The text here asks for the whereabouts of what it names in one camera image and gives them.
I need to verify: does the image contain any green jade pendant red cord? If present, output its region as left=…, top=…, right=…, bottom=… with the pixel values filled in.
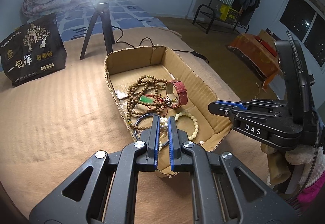
left=138, top=95, right=179, bottom=116

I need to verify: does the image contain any pink sleeve forearm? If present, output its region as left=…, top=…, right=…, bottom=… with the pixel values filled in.
left=297, top=177, right=324, bottom=206

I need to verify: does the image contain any cardboard box tray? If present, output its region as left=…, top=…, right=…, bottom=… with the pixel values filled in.
left=105, top=46, right=231, bottom=177

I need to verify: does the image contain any window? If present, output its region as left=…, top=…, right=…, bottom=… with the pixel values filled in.
left=280, top=0, right=324, bottom=67

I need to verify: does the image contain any red strap wristwatch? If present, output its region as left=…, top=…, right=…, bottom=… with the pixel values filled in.
left=165, top=80, right=188, bottom=109

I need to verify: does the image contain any orange covered box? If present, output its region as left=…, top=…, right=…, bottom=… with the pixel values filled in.
left=227, top=33, right=282, bottom=90

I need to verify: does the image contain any blue-green bangle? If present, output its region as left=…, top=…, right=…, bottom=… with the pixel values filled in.
left=134, top=113, right=170, bottom=149

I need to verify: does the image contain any ring light power cable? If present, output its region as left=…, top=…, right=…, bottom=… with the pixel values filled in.
left=111, top=25, right=210, bottom=64

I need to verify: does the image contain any black clothes rack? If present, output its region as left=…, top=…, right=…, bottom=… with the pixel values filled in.
left=192, top=0, right=261, bottom=33

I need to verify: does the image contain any right gloved hand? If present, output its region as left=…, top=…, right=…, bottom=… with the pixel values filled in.
left=261, top=144, right=324, bottom=188

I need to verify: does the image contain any brown wooden bead mala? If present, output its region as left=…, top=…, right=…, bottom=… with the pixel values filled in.
left=127, top=75, right=167, bottom=132

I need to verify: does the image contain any cream bead bracelet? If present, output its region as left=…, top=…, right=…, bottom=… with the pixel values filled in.
left=174, top=111, right=199, bottom=141

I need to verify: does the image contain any yellow crate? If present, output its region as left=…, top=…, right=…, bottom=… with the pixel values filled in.
left=219, top=4, right=238, bottom=23

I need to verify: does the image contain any black snack bag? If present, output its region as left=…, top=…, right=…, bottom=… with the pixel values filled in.
left=1, top=13, right=67, bottom=87

